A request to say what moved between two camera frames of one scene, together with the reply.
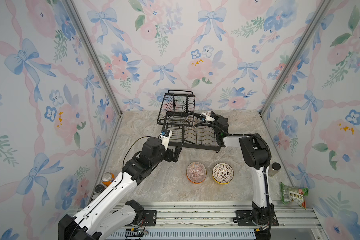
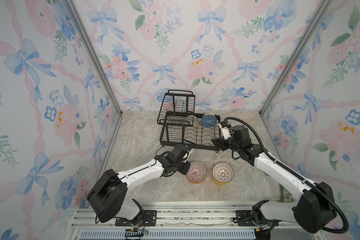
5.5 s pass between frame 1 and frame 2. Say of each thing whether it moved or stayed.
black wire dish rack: stayed
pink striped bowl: stayed
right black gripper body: moved
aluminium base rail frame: stayed
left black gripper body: moved
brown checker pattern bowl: stayed
